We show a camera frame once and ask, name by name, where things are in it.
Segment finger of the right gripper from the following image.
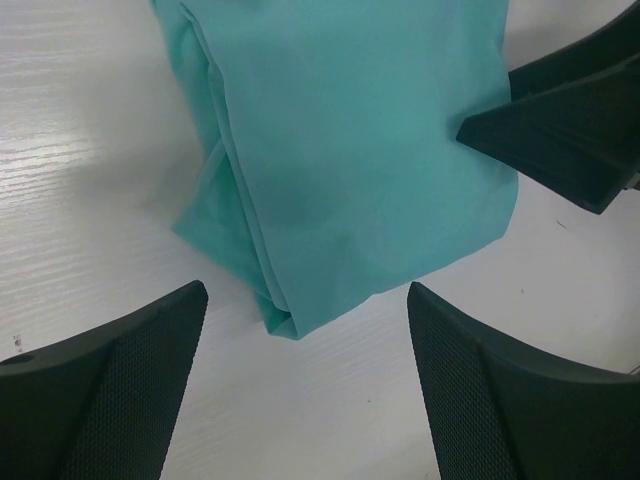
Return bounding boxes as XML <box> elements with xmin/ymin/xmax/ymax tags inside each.
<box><xmin>456</xmin><ymin>57</ymin><xmax>639</xmax><ymax>214</ymax></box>
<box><xmin>509</xmin><ymin>1</ymin><xmax>639</xmax><ymax>101</ymax></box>

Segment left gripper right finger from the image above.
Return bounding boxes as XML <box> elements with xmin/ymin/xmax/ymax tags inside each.
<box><xmin>407</xmin><ymin>282</ymin><xmax>639</xmax><ymax>479</ymax></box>

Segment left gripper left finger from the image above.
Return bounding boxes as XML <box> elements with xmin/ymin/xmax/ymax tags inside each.
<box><xmin>1</xmin><ymin>281</ymin><xmax>208</xmax><ymax>479</ymax></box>

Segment teal t shirt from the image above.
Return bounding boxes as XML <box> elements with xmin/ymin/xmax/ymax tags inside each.
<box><xmin>152</xmin><ymin>1</ymin><xmax>518</xmax><ymax>340</ymax></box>

